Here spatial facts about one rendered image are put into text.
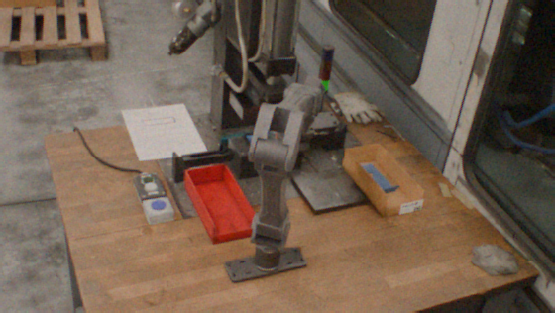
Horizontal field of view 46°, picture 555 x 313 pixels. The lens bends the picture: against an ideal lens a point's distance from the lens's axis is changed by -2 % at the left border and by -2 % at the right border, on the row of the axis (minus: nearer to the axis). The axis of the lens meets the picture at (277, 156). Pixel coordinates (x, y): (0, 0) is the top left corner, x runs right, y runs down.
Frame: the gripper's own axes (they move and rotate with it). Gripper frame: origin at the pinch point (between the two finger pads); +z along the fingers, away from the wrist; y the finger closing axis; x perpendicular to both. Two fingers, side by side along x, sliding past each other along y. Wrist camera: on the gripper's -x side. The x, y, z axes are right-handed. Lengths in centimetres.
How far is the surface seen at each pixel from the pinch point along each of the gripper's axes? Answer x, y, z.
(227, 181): 12.7, -0.8, 14.8
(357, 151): -28.5, 0.9, 11.0
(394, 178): -35.9, -10.8, 8.7
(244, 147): 5.7, 8.0, 12.2
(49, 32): 33, 211, 221
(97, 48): 5, 191, 215
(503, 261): -45, -46, -10
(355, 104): -45, 26, 29
